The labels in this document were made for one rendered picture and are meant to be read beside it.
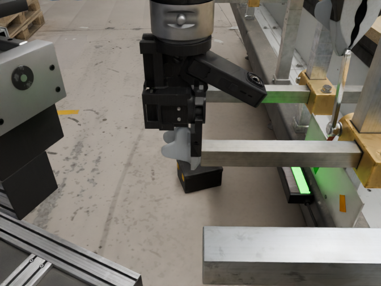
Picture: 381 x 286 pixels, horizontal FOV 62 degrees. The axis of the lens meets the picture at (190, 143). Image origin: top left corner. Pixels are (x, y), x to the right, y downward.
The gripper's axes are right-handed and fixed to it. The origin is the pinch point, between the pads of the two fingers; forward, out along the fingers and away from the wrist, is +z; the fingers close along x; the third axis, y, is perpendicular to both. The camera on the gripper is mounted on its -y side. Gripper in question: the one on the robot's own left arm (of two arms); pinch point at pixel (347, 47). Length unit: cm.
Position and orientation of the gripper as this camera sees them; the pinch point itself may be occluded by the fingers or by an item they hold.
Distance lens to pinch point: 46.9
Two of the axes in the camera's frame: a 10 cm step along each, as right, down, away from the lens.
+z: 0.0, 8.0, 5.9
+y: -3.3, -5.6, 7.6
